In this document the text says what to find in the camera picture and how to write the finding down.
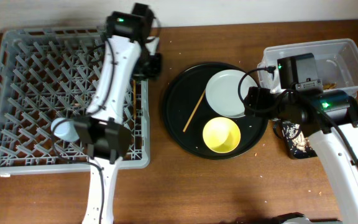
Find grey round plate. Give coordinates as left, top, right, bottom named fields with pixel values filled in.
left=205, top=70, right=245, bottom=118

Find yellow plastic bowl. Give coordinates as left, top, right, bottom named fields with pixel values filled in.
left=202, top=117, right=241, bottom=154

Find wooden chopstick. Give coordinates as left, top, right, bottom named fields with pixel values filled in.
left=132, top=80, right=137, bottom=121
left=183, top=90, right=206, bottom=133

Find brown snack wrapper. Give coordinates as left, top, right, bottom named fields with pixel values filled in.
left=323, top=83, right=337, bottom=90

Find light blue plastic cup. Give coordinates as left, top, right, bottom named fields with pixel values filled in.
left=50, top=118, right=79, bottom=142

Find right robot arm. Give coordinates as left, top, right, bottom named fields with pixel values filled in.
left=239, top=53, right=358, bottom=223

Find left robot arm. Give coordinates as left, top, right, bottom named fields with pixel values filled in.
left=73, top=3, right=162, bottom=223

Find black rectangular waste tray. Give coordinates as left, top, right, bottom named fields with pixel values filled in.
left=273, top=96, right=358, bottom=159

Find clear plastic waste bin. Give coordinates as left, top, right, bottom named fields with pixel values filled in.
left=258, top=39, right=358, bottom=98

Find grey plastic dishwasher rack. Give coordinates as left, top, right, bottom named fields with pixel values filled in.
left=0, top=27, right=151, bottom=175

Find food scraps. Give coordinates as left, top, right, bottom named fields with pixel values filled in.
left=283, top=123, right=313, bottom=159

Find round black serving tray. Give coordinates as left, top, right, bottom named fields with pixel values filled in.
left=162, top=62, right=268, bottom=160

